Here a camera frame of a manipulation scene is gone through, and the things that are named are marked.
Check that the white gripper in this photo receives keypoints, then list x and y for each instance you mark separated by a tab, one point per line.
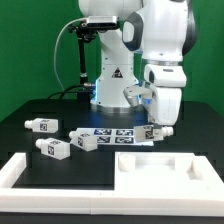
164	105

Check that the white square tabletop part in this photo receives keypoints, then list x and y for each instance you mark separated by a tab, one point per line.
156	172

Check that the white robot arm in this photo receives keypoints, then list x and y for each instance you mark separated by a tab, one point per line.
142	46

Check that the white sheet with tags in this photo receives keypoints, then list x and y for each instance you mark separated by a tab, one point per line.
107	136

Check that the white U-shaped obstacle fence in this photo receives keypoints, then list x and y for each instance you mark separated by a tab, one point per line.
94	202

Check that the black camera stand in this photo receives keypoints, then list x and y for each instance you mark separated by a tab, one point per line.
84	36

